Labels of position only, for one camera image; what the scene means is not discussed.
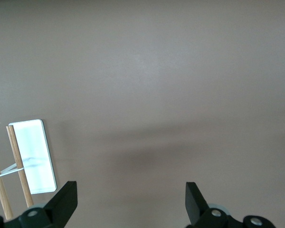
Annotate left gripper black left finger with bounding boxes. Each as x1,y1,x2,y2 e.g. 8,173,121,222
19,181,78,228

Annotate white rectangular tray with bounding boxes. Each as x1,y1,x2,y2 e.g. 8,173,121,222
0,118,57,220

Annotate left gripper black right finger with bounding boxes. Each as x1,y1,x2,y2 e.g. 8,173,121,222
185,181,229,228

